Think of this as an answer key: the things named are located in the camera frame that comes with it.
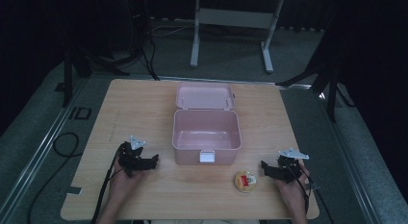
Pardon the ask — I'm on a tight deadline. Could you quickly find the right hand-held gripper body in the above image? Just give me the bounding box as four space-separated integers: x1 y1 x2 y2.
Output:
276 147 311 184

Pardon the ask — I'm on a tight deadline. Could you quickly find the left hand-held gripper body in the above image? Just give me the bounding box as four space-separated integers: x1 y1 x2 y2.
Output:
117 135 147 179

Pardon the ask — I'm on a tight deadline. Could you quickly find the round yellow tin red label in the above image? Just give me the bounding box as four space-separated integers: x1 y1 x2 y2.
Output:
233 170 258 194

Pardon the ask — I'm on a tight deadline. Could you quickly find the pink plastic storage box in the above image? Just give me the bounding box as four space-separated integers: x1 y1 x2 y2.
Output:
171 82 242 166

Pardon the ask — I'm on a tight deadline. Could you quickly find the person's right hand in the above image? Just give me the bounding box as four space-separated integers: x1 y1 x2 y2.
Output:
273 163 312 203

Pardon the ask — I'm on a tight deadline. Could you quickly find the person's left hand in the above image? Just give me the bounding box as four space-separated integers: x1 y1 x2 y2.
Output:
109 160 151 203

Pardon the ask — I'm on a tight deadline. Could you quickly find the grey tape strip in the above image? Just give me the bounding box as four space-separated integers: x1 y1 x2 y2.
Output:
58 186 84 196

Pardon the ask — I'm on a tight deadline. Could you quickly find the black metal stand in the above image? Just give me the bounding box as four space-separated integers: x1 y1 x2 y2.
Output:
61 47 131 109
276 55 356 123

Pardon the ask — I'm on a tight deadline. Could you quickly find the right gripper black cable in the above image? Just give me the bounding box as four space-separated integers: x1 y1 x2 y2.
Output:
290 164 313 217

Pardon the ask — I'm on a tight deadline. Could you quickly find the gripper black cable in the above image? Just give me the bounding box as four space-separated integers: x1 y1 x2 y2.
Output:
290 164 313 217
89 143 127 224

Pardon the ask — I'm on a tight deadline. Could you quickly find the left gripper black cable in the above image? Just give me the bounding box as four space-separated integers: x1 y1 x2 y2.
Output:
89 143 127 224

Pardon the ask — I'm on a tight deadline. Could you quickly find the metal floor rail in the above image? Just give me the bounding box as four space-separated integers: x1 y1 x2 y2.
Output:
316 88 383 224
0 77 90 223

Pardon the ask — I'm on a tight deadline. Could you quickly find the black floor cable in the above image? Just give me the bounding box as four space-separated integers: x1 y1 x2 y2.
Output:
26 132 82 224

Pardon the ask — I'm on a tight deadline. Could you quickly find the bundle of black cables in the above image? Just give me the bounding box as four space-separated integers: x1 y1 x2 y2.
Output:
126 0 162 82

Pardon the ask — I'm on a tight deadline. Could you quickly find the white floor cable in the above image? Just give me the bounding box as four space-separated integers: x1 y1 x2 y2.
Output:
149 21 197 38

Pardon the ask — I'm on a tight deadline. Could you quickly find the white desk frame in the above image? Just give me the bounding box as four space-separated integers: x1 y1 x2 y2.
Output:
190 0 285 74

